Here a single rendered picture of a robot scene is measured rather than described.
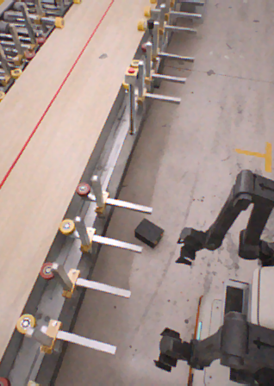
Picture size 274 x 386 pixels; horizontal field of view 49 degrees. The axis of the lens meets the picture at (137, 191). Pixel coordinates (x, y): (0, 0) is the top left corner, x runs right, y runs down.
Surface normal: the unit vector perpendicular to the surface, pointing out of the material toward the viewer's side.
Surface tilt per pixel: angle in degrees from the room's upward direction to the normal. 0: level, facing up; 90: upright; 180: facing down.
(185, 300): 0
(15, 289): 0
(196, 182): 0
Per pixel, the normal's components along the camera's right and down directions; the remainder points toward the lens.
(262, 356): 0.24, -0.48
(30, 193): 0.00, -0.55
